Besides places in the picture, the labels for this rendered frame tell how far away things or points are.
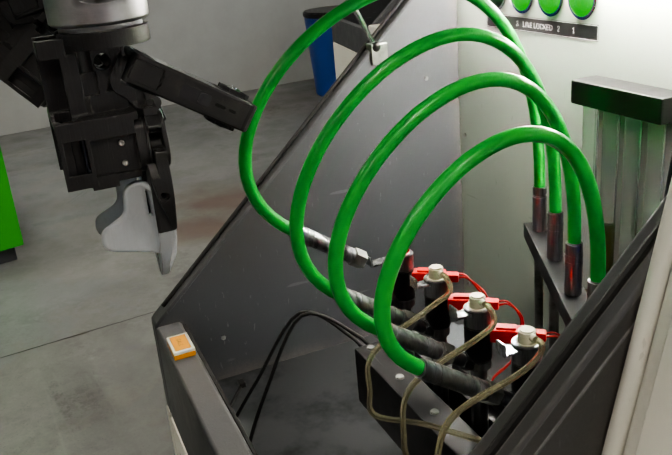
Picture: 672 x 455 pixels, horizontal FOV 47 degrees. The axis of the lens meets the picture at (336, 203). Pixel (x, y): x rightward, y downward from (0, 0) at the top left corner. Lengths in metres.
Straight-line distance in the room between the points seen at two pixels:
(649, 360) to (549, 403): 0.08
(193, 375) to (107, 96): 0.52
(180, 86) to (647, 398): 0.43
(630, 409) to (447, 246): 0.74
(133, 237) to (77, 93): 0.12
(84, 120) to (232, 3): 7.12
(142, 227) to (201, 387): 0.42
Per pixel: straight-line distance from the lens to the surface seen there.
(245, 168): 0.80
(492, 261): 1.29
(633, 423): 0.65
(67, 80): 0.61
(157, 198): 0.62
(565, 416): 0.63
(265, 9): 7.84
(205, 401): 0.99
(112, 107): 0.62
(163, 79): 0.62
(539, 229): 1.01
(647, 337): 0.63
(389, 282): 0.62
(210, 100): 0.63
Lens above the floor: 1.49
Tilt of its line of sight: 20 degrees down
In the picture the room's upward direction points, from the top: 5 degrees counter-clockwise
